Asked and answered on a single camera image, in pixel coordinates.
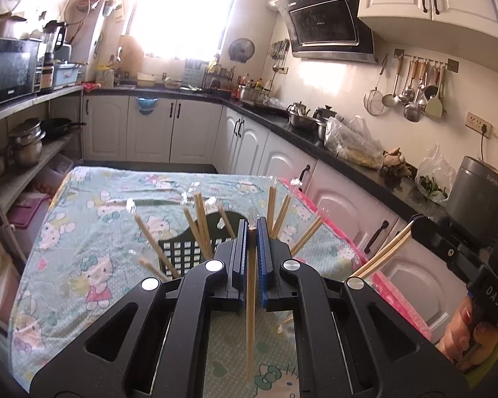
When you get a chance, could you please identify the grey rice cooker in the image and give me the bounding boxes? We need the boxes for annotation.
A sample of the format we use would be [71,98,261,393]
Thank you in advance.
[446,155,498,249]

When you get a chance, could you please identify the round black wall fan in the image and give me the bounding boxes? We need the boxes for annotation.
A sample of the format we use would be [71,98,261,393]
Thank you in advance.
[228,38,256,64]

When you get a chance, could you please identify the brass wall hook rail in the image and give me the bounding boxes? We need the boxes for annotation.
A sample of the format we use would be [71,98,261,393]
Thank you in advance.
[394,49,460,72]

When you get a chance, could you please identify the black wok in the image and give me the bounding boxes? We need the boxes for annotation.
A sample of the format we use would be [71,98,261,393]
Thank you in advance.
[41,118,87,139]

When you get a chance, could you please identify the black condiment rack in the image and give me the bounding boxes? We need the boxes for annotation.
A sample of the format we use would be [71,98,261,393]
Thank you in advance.
[205,63,237,91]

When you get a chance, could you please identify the black kitchen countertop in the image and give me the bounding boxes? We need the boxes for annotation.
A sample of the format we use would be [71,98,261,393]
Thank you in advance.
[83,82,453,221]

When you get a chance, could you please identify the wall power socket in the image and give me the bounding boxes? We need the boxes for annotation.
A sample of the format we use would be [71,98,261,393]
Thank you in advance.
[466,112,494,134]

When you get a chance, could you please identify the blue plastic basin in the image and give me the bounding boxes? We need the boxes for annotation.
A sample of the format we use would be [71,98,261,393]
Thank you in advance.
[136,96,158,116]

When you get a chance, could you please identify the steel stockpot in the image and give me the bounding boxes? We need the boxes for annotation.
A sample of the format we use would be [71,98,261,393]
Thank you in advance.
[238,85,271,104]

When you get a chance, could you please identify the person's right hand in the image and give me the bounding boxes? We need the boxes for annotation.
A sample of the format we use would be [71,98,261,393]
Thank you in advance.
[438,294,498,371]

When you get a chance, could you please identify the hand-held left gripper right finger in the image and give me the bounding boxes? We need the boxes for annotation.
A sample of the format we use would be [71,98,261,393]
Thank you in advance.
[256,217,471,398]

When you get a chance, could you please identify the pale blue utensil organizer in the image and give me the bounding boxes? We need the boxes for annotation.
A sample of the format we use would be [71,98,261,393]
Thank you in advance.
[183,59,208,88]

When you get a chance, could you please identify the large clear plastic bag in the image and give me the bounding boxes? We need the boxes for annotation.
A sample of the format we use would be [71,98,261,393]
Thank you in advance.
[324,115,384,169]

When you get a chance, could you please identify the bright kitchen window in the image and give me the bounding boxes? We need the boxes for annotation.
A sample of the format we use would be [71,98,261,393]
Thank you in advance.
[124,0,243,61]

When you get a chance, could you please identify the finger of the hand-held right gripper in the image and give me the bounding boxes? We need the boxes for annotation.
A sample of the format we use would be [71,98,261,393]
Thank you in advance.
[412,214,497,285]

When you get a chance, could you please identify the clear bag of greens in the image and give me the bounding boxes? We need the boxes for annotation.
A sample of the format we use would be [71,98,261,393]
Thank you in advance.
[415,144,457,204]

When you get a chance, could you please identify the row of hanging metal ladles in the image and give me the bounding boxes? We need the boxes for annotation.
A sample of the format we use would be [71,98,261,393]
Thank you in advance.
[382,56,441,123]

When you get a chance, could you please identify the bunch of bamboo chopsticks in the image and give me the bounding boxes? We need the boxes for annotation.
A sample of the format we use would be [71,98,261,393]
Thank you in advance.
[133,186,325,282]

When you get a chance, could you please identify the green plastic utensil holder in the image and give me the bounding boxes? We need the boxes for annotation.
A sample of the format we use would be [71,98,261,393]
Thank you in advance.
[158,211,250,279]

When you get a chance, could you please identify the steel lidded pot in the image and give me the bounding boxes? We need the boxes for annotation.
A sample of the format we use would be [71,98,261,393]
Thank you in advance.
[286,100,316,129]
[313,105,339,134]

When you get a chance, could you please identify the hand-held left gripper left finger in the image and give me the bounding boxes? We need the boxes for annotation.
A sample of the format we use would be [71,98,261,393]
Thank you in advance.
[29,219,248,398]

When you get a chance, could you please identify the wire mesh skimmer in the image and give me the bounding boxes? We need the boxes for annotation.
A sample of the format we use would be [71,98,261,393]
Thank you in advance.
[364,54,388,116]

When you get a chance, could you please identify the blue-grey plastic bin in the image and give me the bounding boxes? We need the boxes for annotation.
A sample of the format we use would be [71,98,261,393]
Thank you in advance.
[52,62,84,92]

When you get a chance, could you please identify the cartoon cat printed tablecloth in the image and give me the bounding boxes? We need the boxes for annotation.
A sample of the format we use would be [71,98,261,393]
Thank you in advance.
[9,166,358,398]

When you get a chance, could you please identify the small hanging kitchen tools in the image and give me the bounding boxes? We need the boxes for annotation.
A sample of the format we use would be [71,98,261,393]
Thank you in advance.
[269,39,291,73]

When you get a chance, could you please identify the bamboo chopstick pair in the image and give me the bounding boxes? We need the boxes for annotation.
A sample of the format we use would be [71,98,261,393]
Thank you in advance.
[245,211,259,383]
[351,221,414,279]

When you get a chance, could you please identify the row of condiment bottles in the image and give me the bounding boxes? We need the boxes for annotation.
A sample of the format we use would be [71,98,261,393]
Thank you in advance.
[232,72,275,92]

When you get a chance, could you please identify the purple plastic box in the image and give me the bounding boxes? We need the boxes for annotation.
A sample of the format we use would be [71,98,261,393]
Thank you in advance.
[6,195,52,231]

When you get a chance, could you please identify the pale green spatula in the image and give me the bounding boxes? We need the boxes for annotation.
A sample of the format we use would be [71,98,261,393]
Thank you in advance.
[424,64,446,117]

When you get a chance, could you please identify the brown lumpy vegetable pile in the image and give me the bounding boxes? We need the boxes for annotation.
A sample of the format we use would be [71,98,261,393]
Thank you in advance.
[379,147,418,180]

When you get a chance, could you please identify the black blender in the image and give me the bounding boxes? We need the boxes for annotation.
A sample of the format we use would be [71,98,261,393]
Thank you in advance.
[41,21,69,92]

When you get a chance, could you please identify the metal shelf rack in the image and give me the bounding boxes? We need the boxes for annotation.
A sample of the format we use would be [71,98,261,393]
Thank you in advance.
[0,85,87,220]

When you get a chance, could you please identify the black slanted range hood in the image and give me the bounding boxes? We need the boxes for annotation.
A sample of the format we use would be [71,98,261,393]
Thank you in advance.
[268,0,378,65]

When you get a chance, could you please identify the white lower kitchen cabinets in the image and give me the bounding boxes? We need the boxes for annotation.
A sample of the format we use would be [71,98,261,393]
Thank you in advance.
[83,91,469,341]

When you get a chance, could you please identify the black microwave oven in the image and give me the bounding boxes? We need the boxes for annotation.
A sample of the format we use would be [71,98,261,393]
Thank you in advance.
[0,37,42,110]

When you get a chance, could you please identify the stacked steel pots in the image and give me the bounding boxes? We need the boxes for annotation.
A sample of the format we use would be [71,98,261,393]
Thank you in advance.
[7,118,46,167]

